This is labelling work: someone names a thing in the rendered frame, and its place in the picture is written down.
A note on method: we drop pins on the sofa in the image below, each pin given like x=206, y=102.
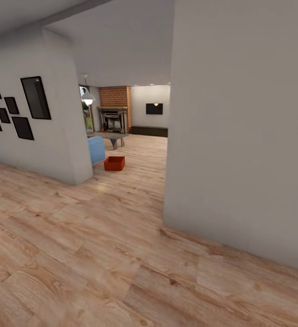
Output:
x=96, y=149

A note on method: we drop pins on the coffee table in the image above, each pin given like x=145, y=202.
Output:
x=113, y=137

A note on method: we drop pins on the wall mounted tv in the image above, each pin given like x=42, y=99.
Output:
x=154, y=109

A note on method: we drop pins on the door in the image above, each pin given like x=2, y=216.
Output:
x=87, y=113

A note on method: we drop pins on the storage box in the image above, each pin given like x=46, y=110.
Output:
x=114, y=163

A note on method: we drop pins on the cabinet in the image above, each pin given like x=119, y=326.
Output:
x=149, y=131

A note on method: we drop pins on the wood fireplace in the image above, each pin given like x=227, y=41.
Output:
x=114, y=120

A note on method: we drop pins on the room light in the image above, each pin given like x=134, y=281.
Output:
x=87, y=96

